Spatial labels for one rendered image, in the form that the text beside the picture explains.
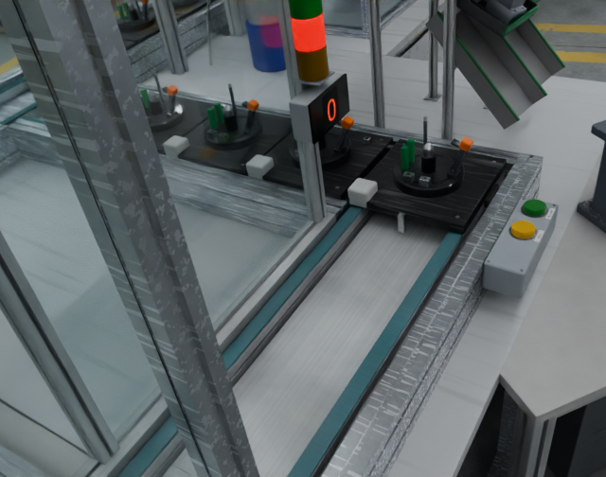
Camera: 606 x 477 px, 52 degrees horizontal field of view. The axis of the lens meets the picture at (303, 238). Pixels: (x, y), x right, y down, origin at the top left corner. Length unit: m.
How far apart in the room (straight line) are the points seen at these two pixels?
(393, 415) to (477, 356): 0.25
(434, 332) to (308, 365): 0.20
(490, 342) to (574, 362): 0.13
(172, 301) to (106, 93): 0.11
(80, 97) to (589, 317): 1.02
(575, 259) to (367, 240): 0.39
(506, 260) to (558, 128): 0.65
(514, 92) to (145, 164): 1.25
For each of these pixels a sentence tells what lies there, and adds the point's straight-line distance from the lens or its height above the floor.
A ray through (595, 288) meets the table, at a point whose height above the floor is 0.86.
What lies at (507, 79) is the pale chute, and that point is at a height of 1.05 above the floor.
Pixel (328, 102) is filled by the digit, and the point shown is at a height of 1.22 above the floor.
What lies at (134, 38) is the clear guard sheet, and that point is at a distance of 0.78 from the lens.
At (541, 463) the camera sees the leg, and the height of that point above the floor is 0.67.
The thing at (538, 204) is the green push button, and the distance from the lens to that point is 1.22.
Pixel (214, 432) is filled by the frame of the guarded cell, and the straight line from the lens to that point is 0.41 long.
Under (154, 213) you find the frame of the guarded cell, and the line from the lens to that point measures 0.30.
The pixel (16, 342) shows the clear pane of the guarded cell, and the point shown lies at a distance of 0.29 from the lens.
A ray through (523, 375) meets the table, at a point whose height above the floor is 0.86.
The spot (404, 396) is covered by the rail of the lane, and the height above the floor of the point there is 0.96.
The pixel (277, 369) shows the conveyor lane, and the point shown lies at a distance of 1.01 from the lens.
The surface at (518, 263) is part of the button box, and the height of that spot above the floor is 0.96.
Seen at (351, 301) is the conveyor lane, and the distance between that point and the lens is 1.09.
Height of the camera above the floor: 1.69
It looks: 39 degrees down
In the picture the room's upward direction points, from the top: 9 degrees counter-clockwise
